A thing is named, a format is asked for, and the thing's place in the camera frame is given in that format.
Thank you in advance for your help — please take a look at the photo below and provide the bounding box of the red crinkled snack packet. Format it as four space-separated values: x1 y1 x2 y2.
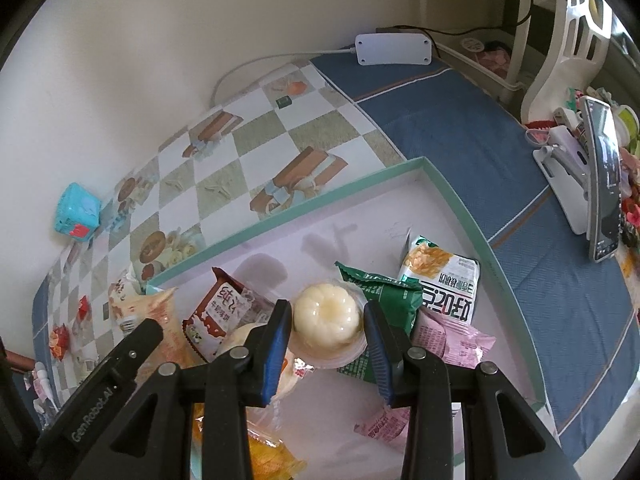
49 324 70 361

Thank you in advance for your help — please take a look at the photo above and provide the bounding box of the yellow snack packet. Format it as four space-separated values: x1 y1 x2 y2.
190 401 307 479

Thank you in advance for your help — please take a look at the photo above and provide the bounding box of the red white biscuit packet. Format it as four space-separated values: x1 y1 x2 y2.
182 266 274 362

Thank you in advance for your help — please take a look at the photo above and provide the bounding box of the green white snack packet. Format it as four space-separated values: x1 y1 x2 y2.
398 231 480 325

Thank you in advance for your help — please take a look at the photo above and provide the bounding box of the dark green snack packet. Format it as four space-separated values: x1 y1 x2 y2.
333 260 426 386

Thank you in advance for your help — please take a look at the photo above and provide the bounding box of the jelly pudding cup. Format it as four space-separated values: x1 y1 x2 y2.
288 281 367 370

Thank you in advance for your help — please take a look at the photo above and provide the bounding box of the orange striped bread packet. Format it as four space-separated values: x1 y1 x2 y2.
129 287 201 386

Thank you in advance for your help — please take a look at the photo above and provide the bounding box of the pink snack packet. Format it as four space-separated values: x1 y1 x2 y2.
411 308 496 370

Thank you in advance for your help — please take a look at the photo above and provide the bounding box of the pink small sachet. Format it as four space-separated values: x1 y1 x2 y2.
32 362 54 403

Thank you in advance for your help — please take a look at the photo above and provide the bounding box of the reddish brown pipe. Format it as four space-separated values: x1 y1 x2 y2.
3 350 35 373

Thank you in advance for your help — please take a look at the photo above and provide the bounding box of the small red candy packet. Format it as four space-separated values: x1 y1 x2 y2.
76 296 91 323

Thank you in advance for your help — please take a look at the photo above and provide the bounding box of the white cream snack packet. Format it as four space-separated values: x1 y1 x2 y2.
107 269 145 336

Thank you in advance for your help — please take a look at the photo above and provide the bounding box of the teal toy box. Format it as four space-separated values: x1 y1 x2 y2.
53 182 102 242

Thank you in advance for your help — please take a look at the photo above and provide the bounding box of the teal shallow tray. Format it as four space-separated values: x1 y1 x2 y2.
144 155 549 480

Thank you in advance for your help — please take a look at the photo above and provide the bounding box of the white phone stand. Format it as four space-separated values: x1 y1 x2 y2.
533 126 589 235

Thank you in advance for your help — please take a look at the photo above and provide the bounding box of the smartphone on stand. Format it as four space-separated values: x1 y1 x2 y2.
578 96 622 262

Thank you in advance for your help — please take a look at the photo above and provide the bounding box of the colourful clutter pile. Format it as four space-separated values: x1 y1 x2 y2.
552 86 640 281

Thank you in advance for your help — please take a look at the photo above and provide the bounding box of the checkered tablecloth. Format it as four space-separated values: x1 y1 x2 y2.
29 52 639 466

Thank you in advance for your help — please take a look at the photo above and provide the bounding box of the white power strip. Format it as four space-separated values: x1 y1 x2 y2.
355 32 433 66

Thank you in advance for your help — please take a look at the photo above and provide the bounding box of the white plastic chair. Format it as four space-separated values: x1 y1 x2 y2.
521 0 613 124

